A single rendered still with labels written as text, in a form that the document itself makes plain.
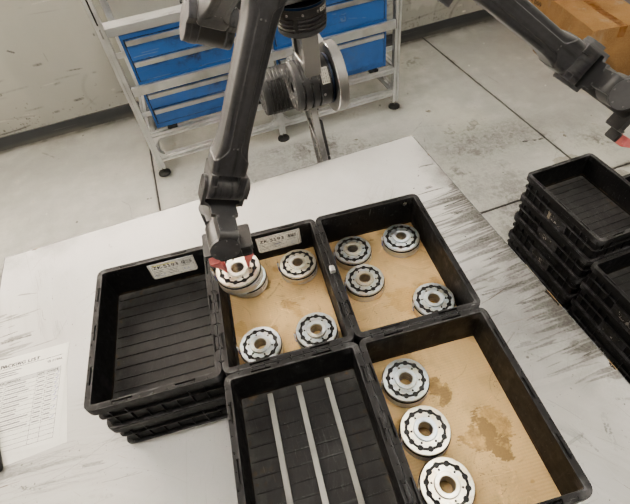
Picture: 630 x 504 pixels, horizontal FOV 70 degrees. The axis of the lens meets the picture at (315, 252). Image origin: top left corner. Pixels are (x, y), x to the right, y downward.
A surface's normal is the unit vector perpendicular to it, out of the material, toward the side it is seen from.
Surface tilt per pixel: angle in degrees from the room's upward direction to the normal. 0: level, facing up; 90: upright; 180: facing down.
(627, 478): 0
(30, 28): 90
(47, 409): 0
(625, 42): 89
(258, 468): 0
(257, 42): 88
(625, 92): 72
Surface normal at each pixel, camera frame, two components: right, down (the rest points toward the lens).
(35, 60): 0.33, 0.70
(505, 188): -0.10, -0.65
